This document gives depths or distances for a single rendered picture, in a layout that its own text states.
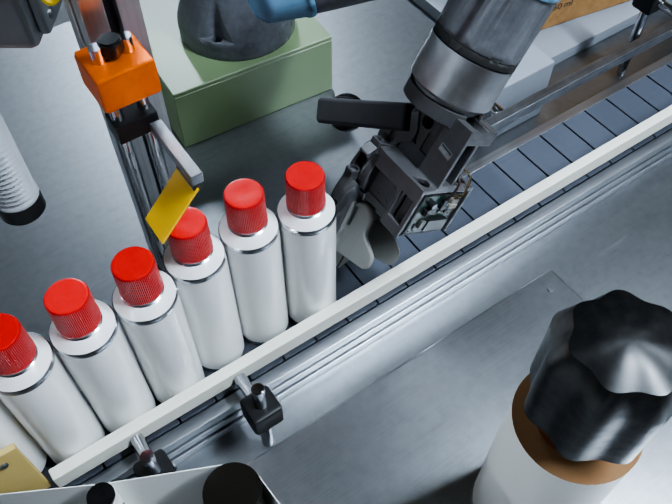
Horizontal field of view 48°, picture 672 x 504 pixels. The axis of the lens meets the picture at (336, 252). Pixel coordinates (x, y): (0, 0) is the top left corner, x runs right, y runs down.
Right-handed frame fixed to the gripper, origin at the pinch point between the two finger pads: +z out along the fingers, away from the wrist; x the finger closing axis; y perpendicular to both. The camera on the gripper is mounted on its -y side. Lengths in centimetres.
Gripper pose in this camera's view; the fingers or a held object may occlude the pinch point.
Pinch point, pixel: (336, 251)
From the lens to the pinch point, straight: 74.7
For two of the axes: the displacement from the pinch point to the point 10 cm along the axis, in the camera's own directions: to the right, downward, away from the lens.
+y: 5.7, 6.7, -4.8
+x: 7.1, -1.1, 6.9
